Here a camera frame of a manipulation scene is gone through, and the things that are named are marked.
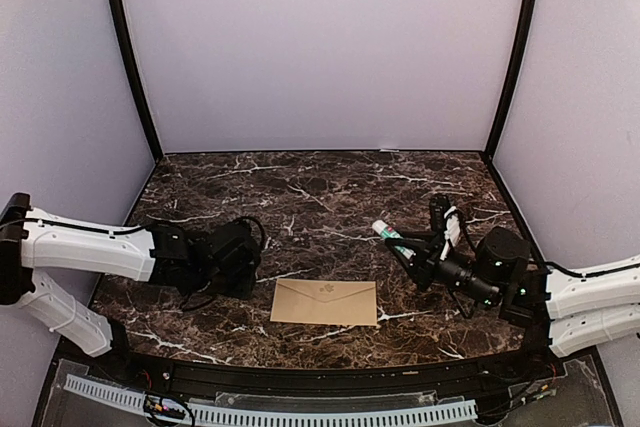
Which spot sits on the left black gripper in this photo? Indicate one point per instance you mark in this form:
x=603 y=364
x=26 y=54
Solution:
x=244 y=286

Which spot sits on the left black frame post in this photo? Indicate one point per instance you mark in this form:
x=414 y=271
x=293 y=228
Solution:
x=134 y=80

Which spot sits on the right black frame post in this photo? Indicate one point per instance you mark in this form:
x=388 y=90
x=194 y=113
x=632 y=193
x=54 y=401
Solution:
x=516 y=57

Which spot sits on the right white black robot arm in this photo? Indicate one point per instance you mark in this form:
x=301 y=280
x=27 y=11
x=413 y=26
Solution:
x=582 y=308

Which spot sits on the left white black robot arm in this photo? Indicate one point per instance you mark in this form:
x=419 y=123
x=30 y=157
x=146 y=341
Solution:
x=33 y=240

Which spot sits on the green white glue stick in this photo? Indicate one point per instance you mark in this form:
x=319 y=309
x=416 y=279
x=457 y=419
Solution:
x=385 y=231

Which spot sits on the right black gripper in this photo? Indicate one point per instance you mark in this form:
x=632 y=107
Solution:
x=427 y=252

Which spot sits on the black frame post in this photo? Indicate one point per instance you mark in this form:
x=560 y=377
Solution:
x=516 y=57
x=134 y=80

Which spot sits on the white slotted cable duct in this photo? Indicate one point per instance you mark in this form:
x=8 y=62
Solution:
x=252 y=410

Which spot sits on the brown kraft paper envelope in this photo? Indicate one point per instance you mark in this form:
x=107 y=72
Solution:
x=316 y=302

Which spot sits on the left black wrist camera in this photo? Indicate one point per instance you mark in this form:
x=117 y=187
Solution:
x=238 y=245

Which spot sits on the black curved front rail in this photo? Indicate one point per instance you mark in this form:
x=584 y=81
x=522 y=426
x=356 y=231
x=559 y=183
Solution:
x=317 y=362

